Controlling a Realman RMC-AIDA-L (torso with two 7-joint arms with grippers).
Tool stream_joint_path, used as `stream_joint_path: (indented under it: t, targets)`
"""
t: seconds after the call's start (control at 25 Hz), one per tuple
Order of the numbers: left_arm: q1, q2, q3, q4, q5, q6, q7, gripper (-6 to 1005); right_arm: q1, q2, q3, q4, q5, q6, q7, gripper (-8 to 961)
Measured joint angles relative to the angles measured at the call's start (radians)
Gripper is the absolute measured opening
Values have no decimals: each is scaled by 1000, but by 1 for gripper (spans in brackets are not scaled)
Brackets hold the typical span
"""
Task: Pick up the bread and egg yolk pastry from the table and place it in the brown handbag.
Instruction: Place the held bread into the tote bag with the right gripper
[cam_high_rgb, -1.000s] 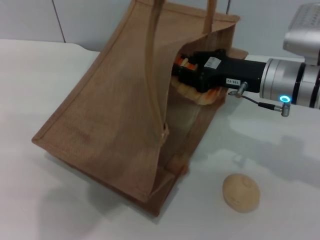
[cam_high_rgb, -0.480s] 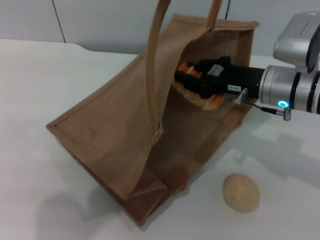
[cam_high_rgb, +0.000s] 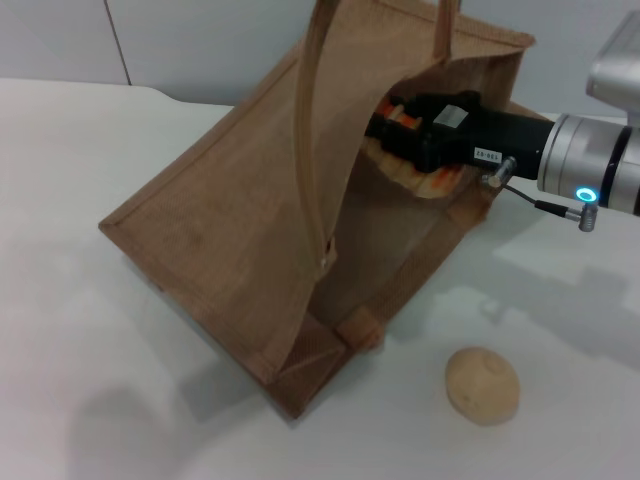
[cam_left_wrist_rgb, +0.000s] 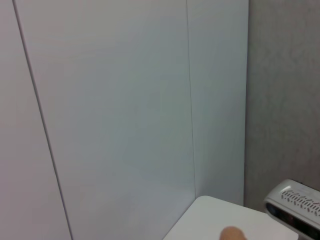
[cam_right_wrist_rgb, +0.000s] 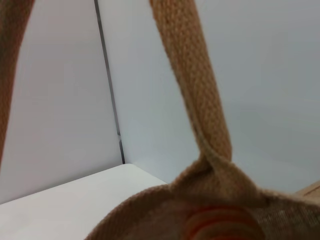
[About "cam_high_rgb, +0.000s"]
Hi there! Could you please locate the right arm cable with plug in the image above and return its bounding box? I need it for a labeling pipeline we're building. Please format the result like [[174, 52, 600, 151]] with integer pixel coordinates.
[[481, 155, 602, 233]]

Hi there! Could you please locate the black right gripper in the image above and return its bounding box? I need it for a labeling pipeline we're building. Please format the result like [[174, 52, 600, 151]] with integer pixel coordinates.
[[363, 91, 557, 180]]

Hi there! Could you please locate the round beige egg yolk pastry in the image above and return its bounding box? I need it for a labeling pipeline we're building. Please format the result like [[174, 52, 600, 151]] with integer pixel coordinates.
[[444, 346, 522, 427]]

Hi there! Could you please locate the orange striped bread loaf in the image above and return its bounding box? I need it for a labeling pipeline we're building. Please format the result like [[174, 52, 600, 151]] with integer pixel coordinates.
[[362, 97, 472, 200]]

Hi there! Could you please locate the brown woven handbag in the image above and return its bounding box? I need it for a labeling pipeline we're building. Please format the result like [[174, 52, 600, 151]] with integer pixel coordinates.
[[97, 0, 537, 422]]

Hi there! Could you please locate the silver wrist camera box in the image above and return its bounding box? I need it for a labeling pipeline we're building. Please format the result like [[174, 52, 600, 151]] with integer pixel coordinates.
[[584, 10, 640, 121]]

